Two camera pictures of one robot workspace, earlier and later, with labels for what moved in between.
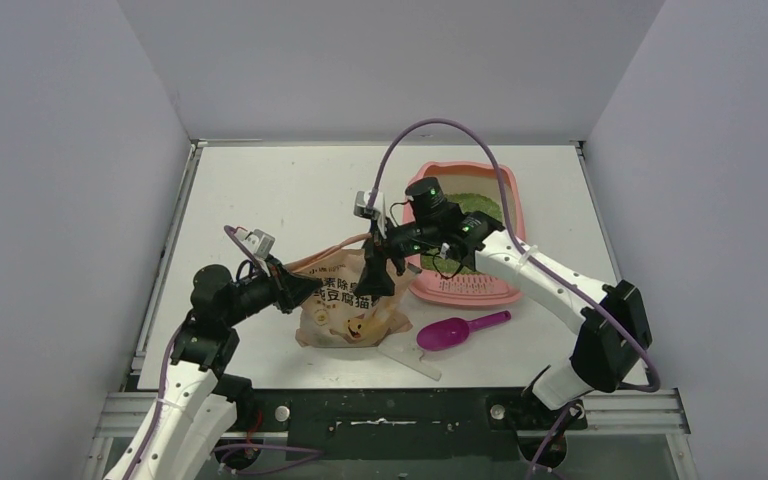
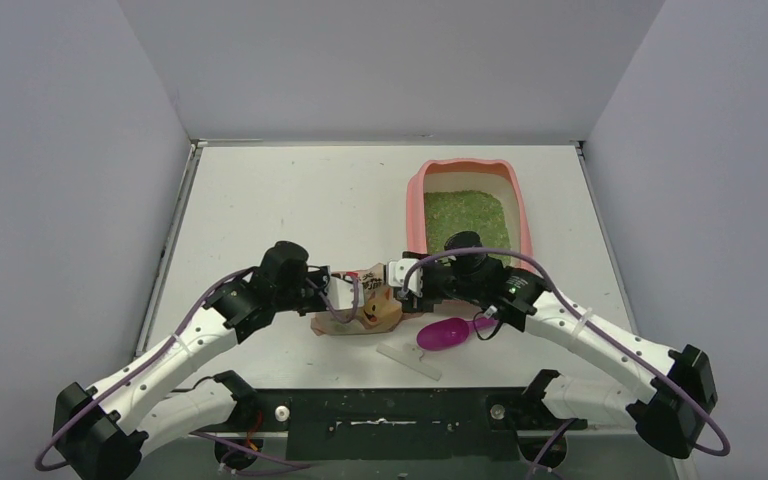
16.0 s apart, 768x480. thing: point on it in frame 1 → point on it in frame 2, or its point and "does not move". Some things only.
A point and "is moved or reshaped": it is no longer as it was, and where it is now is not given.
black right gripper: x=384 y=244 → x=413 y=299
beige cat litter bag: x=334 y=316 is moved or reshaped
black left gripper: x=288 y=290 → x=321 y=276
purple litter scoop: x=446 y=333 does not move
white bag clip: x=409 y=352 does not move
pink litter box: x=479 y=178 does not move
